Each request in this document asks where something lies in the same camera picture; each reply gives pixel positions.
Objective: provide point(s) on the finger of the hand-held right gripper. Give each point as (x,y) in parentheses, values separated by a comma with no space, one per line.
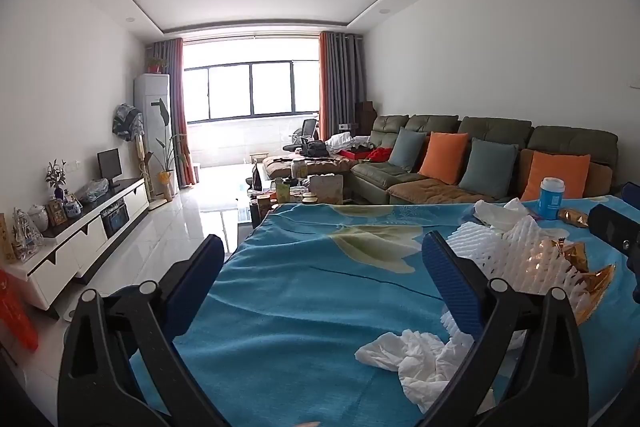
(610,227)
(632,196)

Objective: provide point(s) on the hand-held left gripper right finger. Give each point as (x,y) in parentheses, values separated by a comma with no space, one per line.
(450,287)

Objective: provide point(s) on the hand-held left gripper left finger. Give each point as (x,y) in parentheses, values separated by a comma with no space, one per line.
(200,277)

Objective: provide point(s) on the blue cup with white lid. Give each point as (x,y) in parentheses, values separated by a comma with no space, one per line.
(551,202)

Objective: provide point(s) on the white foam net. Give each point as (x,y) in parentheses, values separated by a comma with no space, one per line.
(505,252)

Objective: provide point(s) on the crumpled white tissue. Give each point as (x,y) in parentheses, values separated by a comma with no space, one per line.
(500,214)
(420,357)

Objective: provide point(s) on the orange cushion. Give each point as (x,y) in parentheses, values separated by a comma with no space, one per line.
(552,167)
(444,157)

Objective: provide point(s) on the glass coffee table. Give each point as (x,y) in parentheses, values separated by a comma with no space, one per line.
(260,212)

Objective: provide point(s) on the green box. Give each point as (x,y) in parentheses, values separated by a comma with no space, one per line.
(282,193)

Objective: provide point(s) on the wooden stand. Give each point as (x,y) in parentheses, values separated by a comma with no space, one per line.
(142,172)

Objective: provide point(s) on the white black TV cabinet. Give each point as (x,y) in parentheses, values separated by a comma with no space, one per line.
(85,237)

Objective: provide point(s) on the grey-blue cushion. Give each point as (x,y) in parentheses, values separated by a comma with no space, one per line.
(487,169)
(407,149)

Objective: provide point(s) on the blue floral blanket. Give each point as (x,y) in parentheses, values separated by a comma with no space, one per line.
(320,307)

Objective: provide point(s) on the tall leafy plant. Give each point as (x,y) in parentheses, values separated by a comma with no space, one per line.
(167,152)

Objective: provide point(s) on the clear plastic bag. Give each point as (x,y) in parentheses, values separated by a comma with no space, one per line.
(92,191)

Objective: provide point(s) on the blue white porcelain teapot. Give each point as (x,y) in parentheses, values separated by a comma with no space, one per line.
(73,208)

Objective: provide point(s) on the black monitor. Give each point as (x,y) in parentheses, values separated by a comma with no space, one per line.
(109,164)

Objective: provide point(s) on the red cloth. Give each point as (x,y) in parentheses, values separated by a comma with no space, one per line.
(380,154)

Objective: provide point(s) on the green sofa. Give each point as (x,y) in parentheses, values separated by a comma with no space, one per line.
(495,129)

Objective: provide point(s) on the white standing air conditioner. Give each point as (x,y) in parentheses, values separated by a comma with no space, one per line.
(152,132)

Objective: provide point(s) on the beige paper bag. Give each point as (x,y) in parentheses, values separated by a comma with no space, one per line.
(326,189)

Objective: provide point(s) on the framed picture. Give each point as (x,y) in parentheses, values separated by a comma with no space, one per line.
(56,213)

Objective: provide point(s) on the brown ottoman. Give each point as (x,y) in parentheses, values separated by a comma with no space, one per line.
(320,167)

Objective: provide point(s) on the red box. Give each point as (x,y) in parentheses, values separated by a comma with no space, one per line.
(352,155)

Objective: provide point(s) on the covered standing fan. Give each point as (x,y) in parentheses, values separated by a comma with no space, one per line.
(128,122)

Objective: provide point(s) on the black bag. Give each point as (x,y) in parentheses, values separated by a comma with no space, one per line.
(315,149)

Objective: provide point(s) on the grey orange curtain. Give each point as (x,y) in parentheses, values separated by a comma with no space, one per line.
(172,107)
(340,82)

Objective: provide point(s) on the white jar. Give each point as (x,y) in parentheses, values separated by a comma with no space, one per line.
(38,218)

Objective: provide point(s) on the plant in blue vase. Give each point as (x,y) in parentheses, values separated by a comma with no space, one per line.
(56,179)

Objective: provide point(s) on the black office chair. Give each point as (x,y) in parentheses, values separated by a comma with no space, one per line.
(305,134)

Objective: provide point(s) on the white clothes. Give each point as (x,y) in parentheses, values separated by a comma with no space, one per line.
(347,141)

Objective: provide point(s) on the wrapped ship model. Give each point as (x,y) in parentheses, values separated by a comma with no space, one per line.
(26,234)

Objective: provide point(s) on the red plastic bag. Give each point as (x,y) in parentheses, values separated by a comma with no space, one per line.
(15,312)

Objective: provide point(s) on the brown cardboard boxes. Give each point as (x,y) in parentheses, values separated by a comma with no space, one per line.
(369,117)

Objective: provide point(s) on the large window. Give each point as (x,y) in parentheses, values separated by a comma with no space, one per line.
(250,89)

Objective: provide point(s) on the yellow box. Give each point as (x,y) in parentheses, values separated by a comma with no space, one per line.
(7,239)

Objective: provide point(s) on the small potted plant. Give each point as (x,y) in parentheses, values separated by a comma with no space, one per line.
(156,66)

